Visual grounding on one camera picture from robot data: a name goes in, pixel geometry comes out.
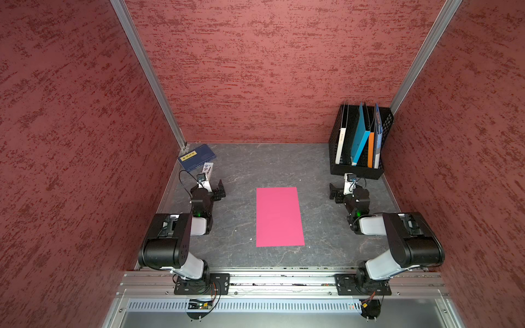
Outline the pink rectangular paper sheet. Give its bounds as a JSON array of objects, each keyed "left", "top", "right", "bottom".
[{"left": 256, "top": 187, "right": 305, "bottom": 247}]

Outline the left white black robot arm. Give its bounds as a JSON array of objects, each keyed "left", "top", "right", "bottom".
[{"left": 138, "top": 181, "right": 226, "bottom": 286}]

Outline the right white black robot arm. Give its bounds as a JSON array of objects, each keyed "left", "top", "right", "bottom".
[{"left": 329, "top": 183, "right": 445, "bottom": 288}]

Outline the dark blue box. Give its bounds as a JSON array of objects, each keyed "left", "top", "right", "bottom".
[{"left": 179, "top": 144, "right": 216, "bottom": 172}]

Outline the orange book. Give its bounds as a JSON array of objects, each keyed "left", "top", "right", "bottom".
[{"left": 367, "top": 132, "right": 375, "bottom": 168}]

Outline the black mesh file organizer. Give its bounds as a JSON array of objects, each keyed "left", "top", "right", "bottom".
[{"left": 328, "top": 104, "right": 394, "bottom": 180}]

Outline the blue magazine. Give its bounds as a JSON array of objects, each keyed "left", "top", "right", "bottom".
[{"left": 373, "top": 104, "right": 383, "bottom": 169}]

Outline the white book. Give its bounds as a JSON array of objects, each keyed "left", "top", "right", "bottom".
[{"left": 335, "top": 104, "right": 348, "bottom": 164}]

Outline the teal folder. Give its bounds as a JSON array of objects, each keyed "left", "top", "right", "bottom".
[{"left": 351, "top": 103, "right": 371, "bottom": 166}]

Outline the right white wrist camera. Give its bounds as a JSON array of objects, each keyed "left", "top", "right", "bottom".
[{"left": 343, "top": 173, "right": 358, "bottom": 195}]

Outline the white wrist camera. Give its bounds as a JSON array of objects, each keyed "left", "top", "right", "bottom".
[
  {"left": 197, "top": 172, "right": 212, "bottom": 192},
  {"left": 343, "top": 173, "right": 358, "bottom": 195}
]

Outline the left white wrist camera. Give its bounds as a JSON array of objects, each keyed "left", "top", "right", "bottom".
[{"left": 197, "top": 172, "right": 212, "bottom": 192}]

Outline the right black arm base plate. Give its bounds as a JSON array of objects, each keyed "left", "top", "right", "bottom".
[{"left": 334, "top": 274, "right": 392, "bottom": 297}]

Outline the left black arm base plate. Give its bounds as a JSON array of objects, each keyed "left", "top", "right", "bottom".
[{"left": 174, "top": 273, "right": 231, "bottom": 297}]

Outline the right controller board with wires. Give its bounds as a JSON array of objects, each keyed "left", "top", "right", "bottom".
[{"left": 360, "top": 292, "right": 382, "bottom": 321}]

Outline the controller board with wires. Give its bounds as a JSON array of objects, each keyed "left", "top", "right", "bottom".
[
  {"left": 360, "top": 292, "right": 382, "bottom": 321},
  {"left": 186, "top": 282, "right": 221, "bottom": 321}
]

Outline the left controller board with wires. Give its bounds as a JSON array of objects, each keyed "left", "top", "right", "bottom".
[{"left": 186, "top": 282, "right": 221, "bottom": 321}]

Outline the aluminium rail frame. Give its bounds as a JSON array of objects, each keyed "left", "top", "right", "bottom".
[{"left": 104, "top": 267, "right": 463, "bottom": 327}]

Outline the left aluminium corner post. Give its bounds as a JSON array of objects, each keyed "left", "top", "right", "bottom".
[{"left": 110, "top": 0, "right": 187, "bottom": 150}]

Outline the aluminium corner post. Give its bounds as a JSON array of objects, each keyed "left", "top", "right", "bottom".
[
  {"left": 390, "top": 0, "right": 463, "bottom": 114},
  {"left": 110, "top": 0, "right": 187, "bottom": 150}
]

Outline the right aluminium corner post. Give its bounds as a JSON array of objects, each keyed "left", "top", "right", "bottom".
[{"left": 390, "top": 0, "right": 463, "bottom": 114}]

